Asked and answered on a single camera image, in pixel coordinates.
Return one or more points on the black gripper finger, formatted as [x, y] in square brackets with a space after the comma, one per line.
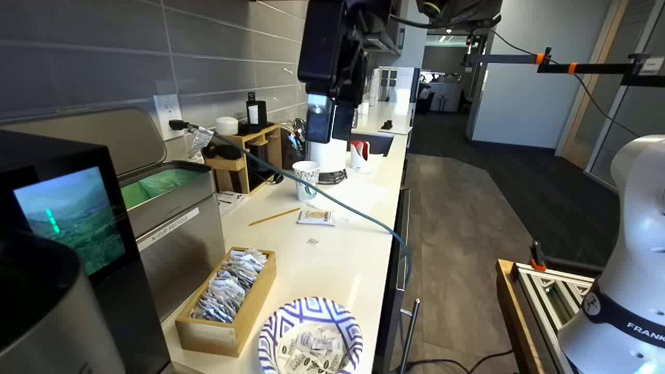
[319, 122]
[343, 119]

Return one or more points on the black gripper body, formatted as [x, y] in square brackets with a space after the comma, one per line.
[332, 43]

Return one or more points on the pile of white sachets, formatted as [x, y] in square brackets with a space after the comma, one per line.
[313, 350]
[231, 284]

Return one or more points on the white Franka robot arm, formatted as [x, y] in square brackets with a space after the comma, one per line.
[637, 241]

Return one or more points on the blue and white patterned bowl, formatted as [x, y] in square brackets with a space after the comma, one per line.
[277, 333]

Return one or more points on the red and white object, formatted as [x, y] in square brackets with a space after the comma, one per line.
[358, 155]

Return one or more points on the dark sink basin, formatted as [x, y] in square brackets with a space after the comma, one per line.
[375, 144]

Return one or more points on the patterned white paper cup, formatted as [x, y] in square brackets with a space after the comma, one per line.
[306, 182]

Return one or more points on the black bottle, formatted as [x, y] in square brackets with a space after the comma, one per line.
[256, 113]

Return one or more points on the small white jar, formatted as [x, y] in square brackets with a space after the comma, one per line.
[228, 125]

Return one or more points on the wooden countertop organizer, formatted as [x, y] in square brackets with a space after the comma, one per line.
[239, 170]

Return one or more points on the small flat stirrer packet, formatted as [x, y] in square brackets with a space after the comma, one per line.
[315, 220]

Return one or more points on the wooden stir stick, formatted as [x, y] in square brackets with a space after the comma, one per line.
[274, 217]

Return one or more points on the orange clamp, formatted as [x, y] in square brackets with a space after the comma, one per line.
[572, 69]
[540, 57]

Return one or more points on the wooden sachet box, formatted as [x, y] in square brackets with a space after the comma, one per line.
[211, 335]

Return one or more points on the black coffee machine with screen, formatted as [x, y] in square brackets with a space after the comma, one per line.
[70, 157]

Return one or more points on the wooden board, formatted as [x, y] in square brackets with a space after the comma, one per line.
[517, 319]

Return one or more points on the grey container with black lid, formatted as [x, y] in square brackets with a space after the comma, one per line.
[42, 325]

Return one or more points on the white wall outlet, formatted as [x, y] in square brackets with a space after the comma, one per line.
[166, 112]

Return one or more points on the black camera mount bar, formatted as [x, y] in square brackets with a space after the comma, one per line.
[609, 67]

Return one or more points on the aluminium extrusion frame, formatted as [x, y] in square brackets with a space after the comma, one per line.
[554, 293]

